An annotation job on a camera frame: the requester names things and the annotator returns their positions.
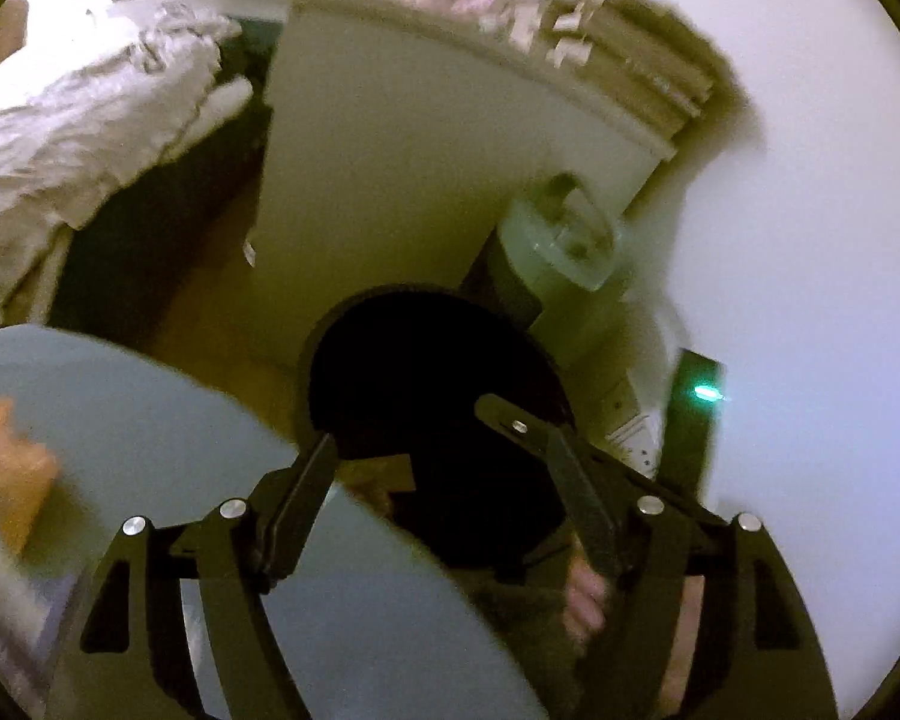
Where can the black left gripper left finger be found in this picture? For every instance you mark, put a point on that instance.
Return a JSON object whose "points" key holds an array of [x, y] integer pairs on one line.
{"points": [[125, 652]]}

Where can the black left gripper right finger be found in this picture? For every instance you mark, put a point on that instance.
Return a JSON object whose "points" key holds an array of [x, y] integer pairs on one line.
{"points": [[756, 656]]}

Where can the black round trash bin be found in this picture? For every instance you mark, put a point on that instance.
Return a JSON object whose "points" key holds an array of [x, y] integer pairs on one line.
{"points": [[398, 370]]}

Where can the person's right hand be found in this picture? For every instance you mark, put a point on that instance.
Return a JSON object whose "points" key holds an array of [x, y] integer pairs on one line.
{"points": [[587, 593]]}

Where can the white power strip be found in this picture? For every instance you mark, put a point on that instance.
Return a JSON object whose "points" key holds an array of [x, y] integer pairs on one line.
{"points": [[626, 428]]}

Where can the orange snack wrapper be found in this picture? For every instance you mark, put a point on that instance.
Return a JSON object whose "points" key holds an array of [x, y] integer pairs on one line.
{"points": [[27, 473]]}

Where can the white cabinet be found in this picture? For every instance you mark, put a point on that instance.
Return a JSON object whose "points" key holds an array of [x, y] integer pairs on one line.
{"points": [[396, 141]]}

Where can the stack of books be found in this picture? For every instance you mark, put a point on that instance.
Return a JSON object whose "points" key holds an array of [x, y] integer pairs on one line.
{"points": [[638, 53]]}

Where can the white pillow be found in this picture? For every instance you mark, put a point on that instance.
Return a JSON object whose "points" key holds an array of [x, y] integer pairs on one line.
{"points": [[223, 104]]}

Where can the bed with crumpled blanket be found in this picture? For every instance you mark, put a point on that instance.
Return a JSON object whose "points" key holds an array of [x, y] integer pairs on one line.
{"points": [[83, 118]]}

